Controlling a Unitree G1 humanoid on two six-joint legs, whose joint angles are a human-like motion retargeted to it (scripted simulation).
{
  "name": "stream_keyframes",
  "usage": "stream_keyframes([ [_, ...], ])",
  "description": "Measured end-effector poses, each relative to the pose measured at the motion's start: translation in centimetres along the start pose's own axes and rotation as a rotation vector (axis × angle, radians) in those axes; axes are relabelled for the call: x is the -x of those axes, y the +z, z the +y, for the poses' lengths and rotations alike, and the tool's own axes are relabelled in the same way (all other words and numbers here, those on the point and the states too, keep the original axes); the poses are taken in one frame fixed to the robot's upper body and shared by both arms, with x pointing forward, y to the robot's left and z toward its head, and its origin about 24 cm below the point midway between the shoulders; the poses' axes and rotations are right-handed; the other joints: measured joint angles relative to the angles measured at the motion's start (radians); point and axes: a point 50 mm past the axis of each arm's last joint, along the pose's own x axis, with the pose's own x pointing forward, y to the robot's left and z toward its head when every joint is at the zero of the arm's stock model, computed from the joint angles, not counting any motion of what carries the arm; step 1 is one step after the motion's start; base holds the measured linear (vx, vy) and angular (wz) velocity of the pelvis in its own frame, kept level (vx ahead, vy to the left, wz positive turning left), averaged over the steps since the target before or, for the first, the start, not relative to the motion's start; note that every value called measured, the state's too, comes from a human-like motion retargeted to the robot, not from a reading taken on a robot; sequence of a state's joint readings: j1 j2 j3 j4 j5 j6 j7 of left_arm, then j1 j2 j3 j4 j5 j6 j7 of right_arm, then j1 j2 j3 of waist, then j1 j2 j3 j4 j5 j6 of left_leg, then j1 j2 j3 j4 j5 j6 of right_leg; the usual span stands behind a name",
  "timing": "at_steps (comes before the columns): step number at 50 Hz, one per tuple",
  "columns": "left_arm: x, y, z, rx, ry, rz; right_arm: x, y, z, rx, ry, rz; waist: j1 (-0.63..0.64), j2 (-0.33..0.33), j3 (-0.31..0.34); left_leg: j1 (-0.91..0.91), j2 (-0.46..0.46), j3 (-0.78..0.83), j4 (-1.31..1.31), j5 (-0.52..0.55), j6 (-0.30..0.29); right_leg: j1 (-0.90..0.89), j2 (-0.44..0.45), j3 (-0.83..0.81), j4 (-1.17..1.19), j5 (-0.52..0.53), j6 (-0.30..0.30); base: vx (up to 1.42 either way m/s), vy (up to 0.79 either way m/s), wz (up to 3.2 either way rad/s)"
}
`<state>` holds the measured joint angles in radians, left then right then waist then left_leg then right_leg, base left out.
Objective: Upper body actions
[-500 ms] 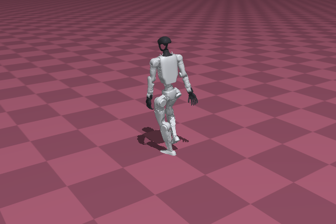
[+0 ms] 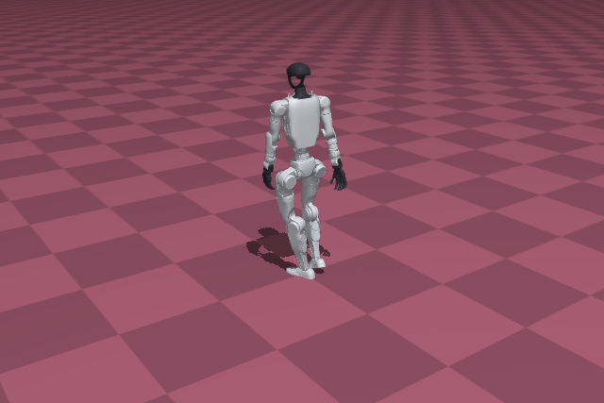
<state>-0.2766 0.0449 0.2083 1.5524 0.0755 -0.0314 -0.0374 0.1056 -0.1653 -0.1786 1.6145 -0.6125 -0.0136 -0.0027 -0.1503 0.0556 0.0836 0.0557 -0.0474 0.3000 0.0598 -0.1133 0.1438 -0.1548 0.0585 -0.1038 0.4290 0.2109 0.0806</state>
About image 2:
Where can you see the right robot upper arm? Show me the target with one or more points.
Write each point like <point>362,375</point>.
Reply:
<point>325,115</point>

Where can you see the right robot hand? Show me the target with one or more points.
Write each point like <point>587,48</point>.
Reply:
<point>339,175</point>

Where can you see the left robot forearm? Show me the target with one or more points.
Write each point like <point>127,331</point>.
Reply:
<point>270,154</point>

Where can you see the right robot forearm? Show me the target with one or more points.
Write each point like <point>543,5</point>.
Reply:
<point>333,150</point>

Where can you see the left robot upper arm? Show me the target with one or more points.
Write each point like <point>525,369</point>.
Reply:
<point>277,110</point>

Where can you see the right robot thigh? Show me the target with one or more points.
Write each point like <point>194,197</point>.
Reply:
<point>309,187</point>

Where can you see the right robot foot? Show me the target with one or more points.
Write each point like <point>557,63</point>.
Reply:
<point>319,263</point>

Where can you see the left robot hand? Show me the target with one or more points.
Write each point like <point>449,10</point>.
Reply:
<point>267,176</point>

